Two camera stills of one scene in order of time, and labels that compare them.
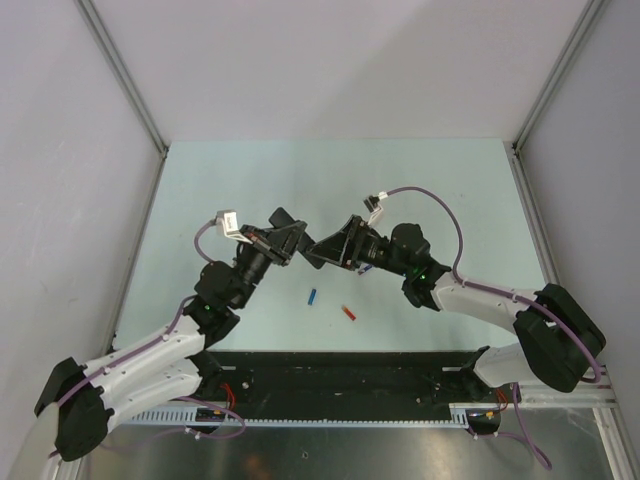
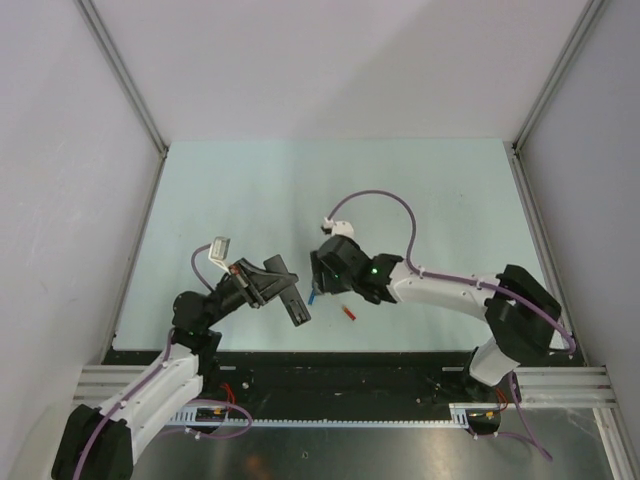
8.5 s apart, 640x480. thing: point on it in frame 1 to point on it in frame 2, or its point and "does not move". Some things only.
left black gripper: (278, 245) to (262, 284)
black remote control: (282, 218) to (290, 297)
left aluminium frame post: (118, 66) does not move
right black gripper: (344, 247) to (317, 269)
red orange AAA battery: (349, 313) does not move
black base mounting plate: (357, 379) does not move
